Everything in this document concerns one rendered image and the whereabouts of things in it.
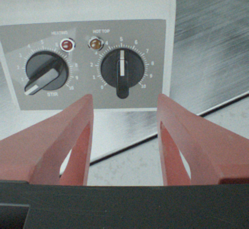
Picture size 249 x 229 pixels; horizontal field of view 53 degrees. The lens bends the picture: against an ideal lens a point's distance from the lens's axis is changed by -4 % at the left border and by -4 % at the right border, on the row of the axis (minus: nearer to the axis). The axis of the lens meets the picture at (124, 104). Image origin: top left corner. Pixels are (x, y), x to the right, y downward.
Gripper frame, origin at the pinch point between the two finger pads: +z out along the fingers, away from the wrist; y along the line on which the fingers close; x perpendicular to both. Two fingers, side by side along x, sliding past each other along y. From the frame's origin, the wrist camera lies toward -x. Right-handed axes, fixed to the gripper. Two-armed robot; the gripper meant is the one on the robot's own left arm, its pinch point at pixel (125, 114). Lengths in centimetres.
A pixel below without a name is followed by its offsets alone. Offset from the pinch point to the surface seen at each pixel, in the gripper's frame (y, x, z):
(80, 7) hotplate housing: 2.9, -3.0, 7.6
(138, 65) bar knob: -0.9, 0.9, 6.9
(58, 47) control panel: 4.7, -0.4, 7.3
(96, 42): 2.0, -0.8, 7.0
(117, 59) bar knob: 0.5, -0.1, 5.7
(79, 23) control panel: 3.0, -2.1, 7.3
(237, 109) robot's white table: -10.7, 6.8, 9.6
